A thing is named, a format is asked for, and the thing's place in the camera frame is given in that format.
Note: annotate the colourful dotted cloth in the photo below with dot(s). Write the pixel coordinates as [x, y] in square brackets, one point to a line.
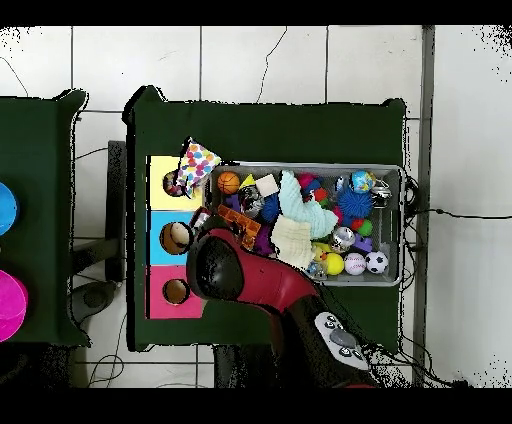
[171, 186]
[198, 164]

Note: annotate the cream muslin cloth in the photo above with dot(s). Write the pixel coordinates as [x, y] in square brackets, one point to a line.
[292, 236]

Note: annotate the mint green muslin cloth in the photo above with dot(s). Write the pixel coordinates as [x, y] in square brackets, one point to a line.
[304, 212]

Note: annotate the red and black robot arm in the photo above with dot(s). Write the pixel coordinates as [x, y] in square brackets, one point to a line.
[272, 280]

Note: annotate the wooden box with three holes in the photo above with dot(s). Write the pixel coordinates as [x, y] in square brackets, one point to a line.
[160, 192]

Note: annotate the orange toy building block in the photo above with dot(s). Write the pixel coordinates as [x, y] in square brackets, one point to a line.
[240, 222]

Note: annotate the orange toy basketball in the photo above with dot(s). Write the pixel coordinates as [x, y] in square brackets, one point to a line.
[228, 183]

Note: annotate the crushed black drink can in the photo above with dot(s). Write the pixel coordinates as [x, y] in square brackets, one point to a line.
[251, 200]

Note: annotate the blue spiky rubber ball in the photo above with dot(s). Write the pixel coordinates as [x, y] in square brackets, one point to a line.
[271, 208]
[355, 202]

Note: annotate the dark green tablecloth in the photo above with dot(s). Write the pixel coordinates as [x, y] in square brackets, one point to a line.
[260, 132]
[36, 140]

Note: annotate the plain yellow ball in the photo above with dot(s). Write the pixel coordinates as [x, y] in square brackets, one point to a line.
[334, 264]

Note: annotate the white toy baseball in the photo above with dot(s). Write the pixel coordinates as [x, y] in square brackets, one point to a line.
[354, 264]

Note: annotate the globe print ball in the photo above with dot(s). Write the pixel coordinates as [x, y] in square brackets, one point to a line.
[362, 182]

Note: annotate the black and white soccer ball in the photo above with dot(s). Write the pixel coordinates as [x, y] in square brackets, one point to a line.
[376, 262]

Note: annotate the blue plastic bowl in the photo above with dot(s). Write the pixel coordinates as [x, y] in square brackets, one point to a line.
[6, 208]

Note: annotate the magenta plastic bowl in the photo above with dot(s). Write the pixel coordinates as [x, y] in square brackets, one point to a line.
[10, 304]

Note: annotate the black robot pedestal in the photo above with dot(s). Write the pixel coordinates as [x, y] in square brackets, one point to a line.
[240, 368]

